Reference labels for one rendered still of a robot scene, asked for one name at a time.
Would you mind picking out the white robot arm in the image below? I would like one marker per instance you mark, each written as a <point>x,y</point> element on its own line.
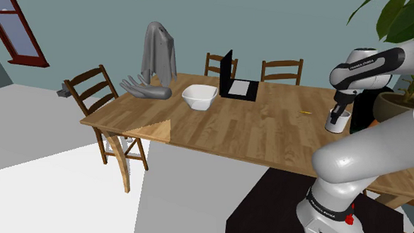
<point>353,157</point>

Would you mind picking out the white cup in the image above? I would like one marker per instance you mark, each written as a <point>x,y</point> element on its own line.
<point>342,123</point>

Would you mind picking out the green potted plant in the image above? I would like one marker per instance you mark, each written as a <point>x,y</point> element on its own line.
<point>396,16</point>

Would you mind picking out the dark robot stand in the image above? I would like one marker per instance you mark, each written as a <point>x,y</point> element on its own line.
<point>265,210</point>

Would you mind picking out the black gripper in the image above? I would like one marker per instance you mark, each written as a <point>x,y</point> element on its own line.
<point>341,99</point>

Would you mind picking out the white square bowl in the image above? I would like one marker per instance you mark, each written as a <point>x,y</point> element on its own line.
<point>199,97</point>

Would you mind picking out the dark wooden ladder-back chair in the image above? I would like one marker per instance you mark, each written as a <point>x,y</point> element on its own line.
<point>281,67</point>
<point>210,66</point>
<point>88,86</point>

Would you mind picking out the grey draped cloth sculpture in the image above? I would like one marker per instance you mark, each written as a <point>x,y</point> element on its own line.
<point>158,52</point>

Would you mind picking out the small grey object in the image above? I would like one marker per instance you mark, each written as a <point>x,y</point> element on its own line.
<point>64,91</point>

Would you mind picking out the wooden dining table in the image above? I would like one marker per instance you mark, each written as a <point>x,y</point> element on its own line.
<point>242,125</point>

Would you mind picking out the yellow pencil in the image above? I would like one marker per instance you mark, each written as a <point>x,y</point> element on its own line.
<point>305,112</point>

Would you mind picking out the black open laptop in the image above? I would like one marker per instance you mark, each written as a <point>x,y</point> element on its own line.
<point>226,75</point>

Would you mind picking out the red framed window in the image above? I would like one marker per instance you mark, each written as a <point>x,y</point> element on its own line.
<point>16,40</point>

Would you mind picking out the grey hand sculpture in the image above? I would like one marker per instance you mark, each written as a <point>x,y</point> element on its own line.
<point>151,92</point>

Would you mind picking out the black rounded object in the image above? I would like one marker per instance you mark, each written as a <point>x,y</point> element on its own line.
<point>362,110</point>

